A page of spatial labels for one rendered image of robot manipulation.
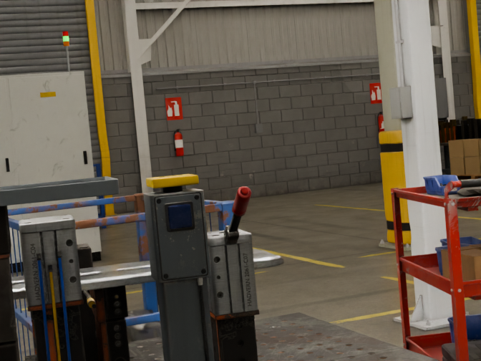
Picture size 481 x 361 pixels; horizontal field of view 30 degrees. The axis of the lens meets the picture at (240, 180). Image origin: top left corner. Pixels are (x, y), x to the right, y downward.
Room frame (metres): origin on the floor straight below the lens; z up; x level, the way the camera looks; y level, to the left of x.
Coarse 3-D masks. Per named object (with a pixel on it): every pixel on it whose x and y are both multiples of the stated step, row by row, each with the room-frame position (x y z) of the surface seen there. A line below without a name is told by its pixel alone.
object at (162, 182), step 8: (168, 176) 1.17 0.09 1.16; (176, 176) 1.15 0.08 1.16; (184, 176) 1.14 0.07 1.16; (192, 176) 1.14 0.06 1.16; (152, 184) 1.13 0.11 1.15; (160, 184) 1.13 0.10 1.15; (168, 184) 1.13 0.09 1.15; (176, 184) 1.14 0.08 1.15; (184, 184) 1.14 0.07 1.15; (192, 184) 1.14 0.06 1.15; (168, 192) 1.15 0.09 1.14
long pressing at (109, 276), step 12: (264, 252) 1.54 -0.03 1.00; (120, 264) 1.55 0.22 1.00; (132, 264) 1.53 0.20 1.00; (144, 264) 1.52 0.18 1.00; (264, 264) 1.44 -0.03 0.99; (276, 264) 1.45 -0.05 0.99; (84, 276) 1.44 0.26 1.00; (96, 276) 1.43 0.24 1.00; (108, 276) 1.39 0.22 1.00; (120, 276) 1.39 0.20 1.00; (132, 276) 1.39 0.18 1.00; (144, 276) 1.40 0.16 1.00; (12, 288) 1.36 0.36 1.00; (24, 288) 1.36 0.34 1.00; (84, 288) 1.37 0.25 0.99; (96, 288) 1.38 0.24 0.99
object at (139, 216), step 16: (16, 208) 4.29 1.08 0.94; (32, 208) 4.31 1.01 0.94; (48, 208) 4.34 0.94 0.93; (64, 208) 4.38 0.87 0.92; (144, 208) 4.51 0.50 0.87; (208, 208) 3.43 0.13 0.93; (224, 208) 3.45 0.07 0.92; (16, 224) 3.40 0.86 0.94; (80, 224) 3.23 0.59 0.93; (96, 224) 3.26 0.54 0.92; (112, 224) 3.28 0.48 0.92; (144, 224) 4.51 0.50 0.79; (224, 224) 3.45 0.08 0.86; (144, 240) 4.50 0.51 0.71; (144, 256) 4.50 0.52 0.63; (16, 272) 3.60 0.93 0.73; (144, 288) 4.51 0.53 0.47; (144, 304) 4.53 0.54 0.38; (128, 320) 3.29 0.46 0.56; (144, 320) 3.31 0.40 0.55; (128, 336) 3.74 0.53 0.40; (144, 336) 3.67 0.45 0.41; (160, 336) 3.70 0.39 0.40
